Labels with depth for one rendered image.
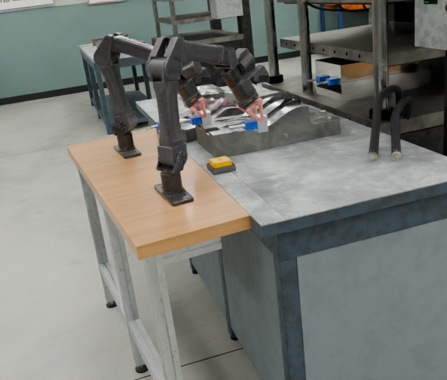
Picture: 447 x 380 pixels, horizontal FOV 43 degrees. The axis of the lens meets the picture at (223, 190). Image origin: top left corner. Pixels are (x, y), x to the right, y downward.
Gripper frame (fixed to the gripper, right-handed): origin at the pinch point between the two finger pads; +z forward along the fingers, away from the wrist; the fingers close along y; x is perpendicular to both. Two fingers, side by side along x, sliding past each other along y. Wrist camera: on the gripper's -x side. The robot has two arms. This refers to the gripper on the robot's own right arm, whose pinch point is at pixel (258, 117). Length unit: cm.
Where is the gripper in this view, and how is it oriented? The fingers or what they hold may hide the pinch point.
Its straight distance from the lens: 196.4
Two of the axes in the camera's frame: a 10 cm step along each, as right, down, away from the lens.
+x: -7.9, 6.1, -0.8
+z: 5.3, 7.4, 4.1
